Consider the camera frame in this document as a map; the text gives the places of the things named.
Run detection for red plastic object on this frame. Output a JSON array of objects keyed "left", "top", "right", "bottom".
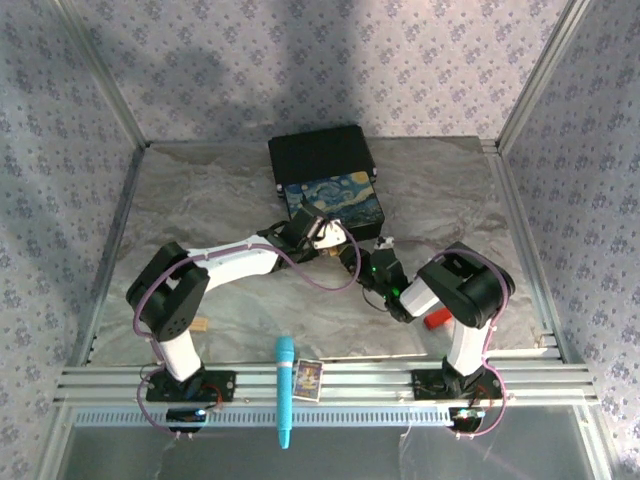
[{"left": 423, "top": 308, "right": 452, "bottom": 331}]

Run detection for black case starry night print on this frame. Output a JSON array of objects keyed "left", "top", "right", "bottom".
[{"left": 267, "top": 124, "right": 388, "bottom": 240}]

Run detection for small printed card box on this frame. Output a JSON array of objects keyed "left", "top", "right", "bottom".
[{"left": 292, "top": 357, "right": 325, "bottom": 402}]

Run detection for cyan toy microphone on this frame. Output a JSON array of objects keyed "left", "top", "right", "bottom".
[{"left": 275, "top": 335, "right": 297, "bottom": 451}]

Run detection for black controller board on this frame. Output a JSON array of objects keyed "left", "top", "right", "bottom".
[
  {"left": 166, "top": 407, "right": 208, "bottom": 434},
  {"left": 447, "top": 406, "right": 487, "bottom": 432}
]

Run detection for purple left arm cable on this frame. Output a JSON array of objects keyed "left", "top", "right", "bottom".
[{"left": 130, "top": 232, "right": 364, "bottom": 442}]

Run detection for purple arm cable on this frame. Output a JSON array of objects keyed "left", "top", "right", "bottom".
[
  {"left": 428, "top": 248, "right": 517, "bottom": 442},
  {"left": 130, "top": 232, "right": 364, "bottom": 442}
]

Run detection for aluminium frame cross rails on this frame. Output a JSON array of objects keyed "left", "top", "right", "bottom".
[{"left": 53, "top": 360, "right": 600, "bottom": 405}]

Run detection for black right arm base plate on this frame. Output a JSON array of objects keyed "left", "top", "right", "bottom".
[{"left": 410, "top": 368, "right": 503, "bottom": 402}]

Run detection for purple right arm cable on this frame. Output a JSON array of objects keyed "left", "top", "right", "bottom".
[{"left": 428, "top": 248, "right": 517, "bottom": 442}]

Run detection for grey slotted cable duct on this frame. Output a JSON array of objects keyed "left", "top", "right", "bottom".
[{"left": 73, "top": 404, "right": 454, "bottom": 427}]

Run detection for aluminium frame side rail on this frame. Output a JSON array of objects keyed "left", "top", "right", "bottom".
[
  {"left": 68, "top": 144, "right": 147, "bottom": 369},
  {"left": 480, "top": 139, "right": 571, "bottom": 364}
]

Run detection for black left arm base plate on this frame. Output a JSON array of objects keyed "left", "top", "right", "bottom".
[{"left": 145, "top": 368, "right": 238, "bottom": 404}]

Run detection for aluminium frame post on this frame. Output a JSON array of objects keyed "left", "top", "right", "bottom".
[
  {"left": 496, "top": 0, "right": 596, "bottom": 151},
  {"left": 52, "top": 0, "right": 152, "bottom": 150}
]

